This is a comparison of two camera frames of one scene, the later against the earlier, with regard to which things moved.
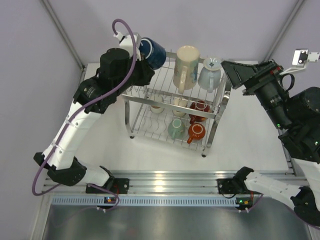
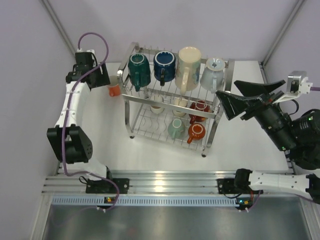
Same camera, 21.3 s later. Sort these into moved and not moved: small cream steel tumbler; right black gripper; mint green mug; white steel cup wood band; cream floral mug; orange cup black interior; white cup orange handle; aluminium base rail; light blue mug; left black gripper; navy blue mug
Moved: right black gripper; light blue mug; left black gripper; navy blue mug
Not moved: small cream steel tumbler; white cup orange handle; cream floral mug; orange cup black interior; mint green mug; white steel cup wood band; aluminium base rail
